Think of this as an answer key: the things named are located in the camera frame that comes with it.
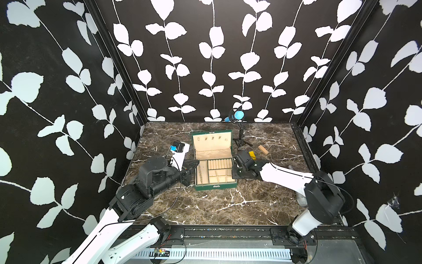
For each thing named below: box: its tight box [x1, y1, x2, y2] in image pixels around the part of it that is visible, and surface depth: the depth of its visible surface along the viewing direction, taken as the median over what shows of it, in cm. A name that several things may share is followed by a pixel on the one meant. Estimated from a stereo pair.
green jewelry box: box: [191, 129, 238, 191], surface depth 93 cm
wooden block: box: [257, 144, 270, 156], surface depth 109 cm
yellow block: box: [248, 150, 257, 161], surface depth 105 cm
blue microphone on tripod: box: [224, 108, 253, 151], surface depth 94 cm
